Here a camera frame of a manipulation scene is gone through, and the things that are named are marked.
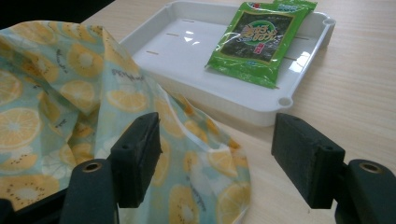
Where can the green seaweed snack packet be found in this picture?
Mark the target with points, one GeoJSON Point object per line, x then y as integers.
{"type": "Point", "coordinates": [260, 40]}

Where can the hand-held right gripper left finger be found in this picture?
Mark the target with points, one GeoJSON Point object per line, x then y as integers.
{"type": "Point", "coordinates": [134, 161]}

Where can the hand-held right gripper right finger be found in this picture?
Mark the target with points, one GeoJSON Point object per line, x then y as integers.
{"type": "Point", "coordinates": [311, 161]}

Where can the white plastic tray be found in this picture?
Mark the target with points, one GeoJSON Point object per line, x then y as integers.
{"type": "Point", "coordinates": [186, 56]}

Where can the fruit print cloth bag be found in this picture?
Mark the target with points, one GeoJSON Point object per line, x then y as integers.
{"type": "Point", "coordinates": [77, 99]}

